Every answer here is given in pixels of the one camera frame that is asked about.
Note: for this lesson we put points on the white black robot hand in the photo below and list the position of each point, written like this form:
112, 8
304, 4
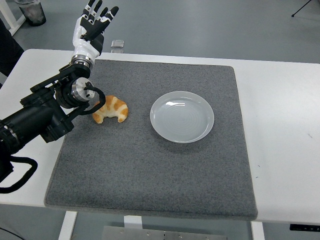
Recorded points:
85, 47

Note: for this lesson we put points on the golden croissant bread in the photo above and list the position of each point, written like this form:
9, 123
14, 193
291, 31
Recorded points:
117, 107

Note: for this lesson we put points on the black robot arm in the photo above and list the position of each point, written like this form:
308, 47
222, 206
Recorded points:
30, 120

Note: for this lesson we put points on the round pale grey plate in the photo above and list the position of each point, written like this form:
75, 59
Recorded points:
182, 120

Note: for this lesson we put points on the grey metal plate with screws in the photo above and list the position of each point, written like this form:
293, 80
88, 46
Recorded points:
150, 235

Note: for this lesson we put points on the small clear floor box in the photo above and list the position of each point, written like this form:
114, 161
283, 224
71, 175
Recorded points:
117, 43

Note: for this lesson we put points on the black lined trash bin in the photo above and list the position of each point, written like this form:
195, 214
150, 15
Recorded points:
35, 13

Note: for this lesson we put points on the black fabric cover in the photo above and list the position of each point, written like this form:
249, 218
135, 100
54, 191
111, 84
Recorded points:
8, 52

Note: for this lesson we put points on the grey felt mat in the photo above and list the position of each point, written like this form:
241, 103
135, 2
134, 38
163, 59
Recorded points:
150, 175

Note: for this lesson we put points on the white slanted table leg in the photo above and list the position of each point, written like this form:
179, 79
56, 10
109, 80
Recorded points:
67, 225

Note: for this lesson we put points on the black tripod leg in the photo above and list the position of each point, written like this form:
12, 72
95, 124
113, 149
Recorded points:
292, 15

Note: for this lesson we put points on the white upright table leg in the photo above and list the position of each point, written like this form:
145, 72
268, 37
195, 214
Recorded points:
257, 232

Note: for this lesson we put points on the black table control panel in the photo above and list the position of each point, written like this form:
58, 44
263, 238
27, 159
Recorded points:
305, 227

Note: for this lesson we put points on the white table frame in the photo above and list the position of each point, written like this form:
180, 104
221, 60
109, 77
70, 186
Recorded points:
6, 12

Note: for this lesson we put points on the white table bracket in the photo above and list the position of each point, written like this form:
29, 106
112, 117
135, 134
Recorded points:
132, 222

